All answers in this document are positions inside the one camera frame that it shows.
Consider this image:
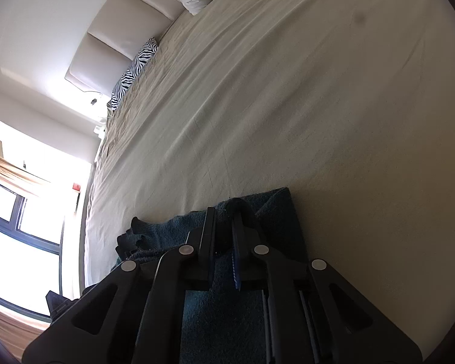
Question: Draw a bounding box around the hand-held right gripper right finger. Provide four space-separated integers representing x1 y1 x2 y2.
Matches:
231 200 423 364

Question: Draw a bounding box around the dark framed window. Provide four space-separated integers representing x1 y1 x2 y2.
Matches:
0 176 67 317

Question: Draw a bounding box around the beige curtain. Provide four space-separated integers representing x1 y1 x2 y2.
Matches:
0 148 54 200

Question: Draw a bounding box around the beige padded headboard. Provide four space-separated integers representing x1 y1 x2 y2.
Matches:
65 0 183 97

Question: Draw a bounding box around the dark teal knit sweater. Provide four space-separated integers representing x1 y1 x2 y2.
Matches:
116 187 308 364

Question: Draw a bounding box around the bed with beige sheet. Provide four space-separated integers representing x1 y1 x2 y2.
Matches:
81 0 455 357

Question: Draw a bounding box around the zebra print pillow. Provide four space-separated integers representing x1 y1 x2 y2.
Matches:
110 37 160 111

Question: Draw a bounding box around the white nightstand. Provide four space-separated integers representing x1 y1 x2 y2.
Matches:
93 116 109 137

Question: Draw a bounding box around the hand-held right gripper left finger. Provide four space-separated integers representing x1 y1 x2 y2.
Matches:
22 207 217 364

